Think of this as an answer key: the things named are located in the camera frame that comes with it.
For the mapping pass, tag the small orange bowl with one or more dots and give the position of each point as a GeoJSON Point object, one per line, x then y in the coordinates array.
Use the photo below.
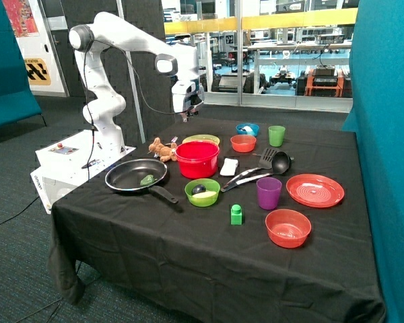
{"type": "Point", "coordinates": [243, 143]}

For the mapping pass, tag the lime green bowl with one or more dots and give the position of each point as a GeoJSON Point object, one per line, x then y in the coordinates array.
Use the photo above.
{"type": "Point", "coordinates": [210, 184]}

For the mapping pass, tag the red plastic bowl front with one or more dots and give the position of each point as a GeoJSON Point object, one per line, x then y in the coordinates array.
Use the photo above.
{"type": "Point", "coordinates": [287, 228]}

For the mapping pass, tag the teal partition right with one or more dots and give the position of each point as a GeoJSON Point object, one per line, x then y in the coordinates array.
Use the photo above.
{"type": "Point", "coordinates": [377, 118]}

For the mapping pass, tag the black frying pan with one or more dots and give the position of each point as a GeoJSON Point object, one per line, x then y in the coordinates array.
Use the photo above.
{"type": "Point", "coordinates": [125, 178]}

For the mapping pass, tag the black slotted spatula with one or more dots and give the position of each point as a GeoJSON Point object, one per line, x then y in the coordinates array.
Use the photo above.
{"type": "Point", "coordinates": [265, 162]}

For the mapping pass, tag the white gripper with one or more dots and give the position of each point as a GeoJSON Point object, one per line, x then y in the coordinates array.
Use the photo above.
{"type": "Point", "coordinates": [188, 97]}

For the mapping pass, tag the green toy block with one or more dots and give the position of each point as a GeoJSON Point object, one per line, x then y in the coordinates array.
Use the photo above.
{"type": "Point", "coordinates": [236, 215]}

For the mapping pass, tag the black tablecloth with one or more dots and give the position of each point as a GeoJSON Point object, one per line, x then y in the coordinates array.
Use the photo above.
{"type": "Point", "coordinates": [193, 260]}

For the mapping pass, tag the brown teddy bear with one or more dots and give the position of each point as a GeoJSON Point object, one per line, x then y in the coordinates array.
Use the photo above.
{"type": "Point", "coordinates": [164, 152]}

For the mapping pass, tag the yellow green plastic plate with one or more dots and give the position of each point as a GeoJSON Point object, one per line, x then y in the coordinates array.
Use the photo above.
{"type": "Point", "coordinates": [202, 137]}

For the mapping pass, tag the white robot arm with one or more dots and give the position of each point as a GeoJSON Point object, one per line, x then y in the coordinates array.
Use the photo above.
{"type": "Point", "coordinates": [108, 30]}

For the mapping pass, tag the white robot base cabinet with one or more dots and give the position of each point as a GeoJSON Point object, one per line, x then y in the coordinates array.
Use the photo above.
{"type": "Point", "coordinates": [69, 163]}

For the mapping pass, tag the large red bowl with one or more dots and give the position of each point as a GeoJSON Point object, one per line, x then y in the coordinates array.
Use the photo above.
{"type": "Point", "coordinates": [197, 159]}

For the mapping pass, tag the purple plastic cup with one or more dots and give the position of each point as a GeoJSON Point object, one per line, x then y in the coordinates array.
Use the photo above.
{"type": "Point", "coordinates": [268, 192]}

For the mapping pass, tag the teal sofa left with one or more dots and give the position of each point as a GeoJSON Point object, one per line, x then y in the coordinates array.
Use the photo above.
{"type": "Point", "coordinates": [16, 99]}

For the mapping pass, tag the metal fork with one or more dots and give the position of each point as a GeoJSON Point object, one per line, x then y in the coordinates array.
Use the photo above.
{"type": "Point", "coordinates": [173, 139]}

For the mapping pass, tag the dark toy eggplant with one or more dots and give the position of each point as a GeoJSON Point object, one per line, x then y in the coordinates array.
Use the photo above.
{"type": "Point", "coordinates": [198, 189]}

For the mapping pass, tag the red plastic plate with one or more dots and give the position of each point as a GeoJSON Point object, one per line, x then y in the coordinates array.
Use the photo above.
{"type": "Point", "coordinates": [315, 190]}

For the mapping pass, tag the blue plastic bowl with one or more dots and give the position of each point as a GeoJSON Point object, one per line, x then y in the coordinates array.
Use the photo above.
{"type": "Point", "coordinates": [255, 128]}

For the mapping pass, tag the white item in blue bowl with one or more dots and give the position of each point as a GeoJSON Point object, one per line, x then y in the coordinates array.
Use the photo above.
{"type": "Point", "coordinates": [247, 130]}

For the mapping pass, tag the black ladle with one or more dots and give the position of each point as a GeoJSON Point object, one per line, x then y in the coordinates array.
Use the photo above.
{"type": "Point", "coordinates": [280, 165]}

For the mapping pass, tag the green toy pepper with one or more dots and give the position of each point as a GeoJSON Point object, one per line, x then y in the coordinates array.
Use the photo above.
{"type": "Point", "coordinates": [147, 180]}

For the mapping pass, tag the white toy in green bowl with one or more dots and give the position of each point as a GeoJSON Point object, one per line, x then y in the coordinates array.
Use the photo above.
{"type": "Point", "coordinates": [205, 195]}

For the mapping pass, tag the green plastic cup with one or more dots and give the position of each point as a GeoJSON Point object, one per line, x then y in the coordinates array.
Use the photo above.
{"type": "Point", "coordinates": [276, 135]}

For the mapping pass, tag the white folded cloth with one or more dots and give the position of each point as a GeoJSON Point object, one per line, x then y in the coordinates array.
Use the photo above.
{"type": "Point", "coordinates": [229, 167]}

